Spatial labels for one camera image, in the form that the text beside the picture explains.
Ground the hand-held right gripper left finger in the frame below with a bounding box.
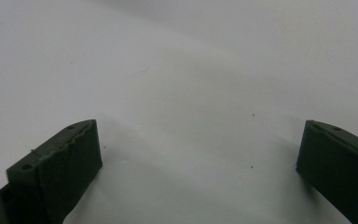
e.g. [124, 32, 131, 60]
[0, 119, 103, 224]

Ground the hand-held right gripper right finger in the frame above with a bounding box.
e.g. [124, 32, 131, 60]
[296, 119, 358, 224]

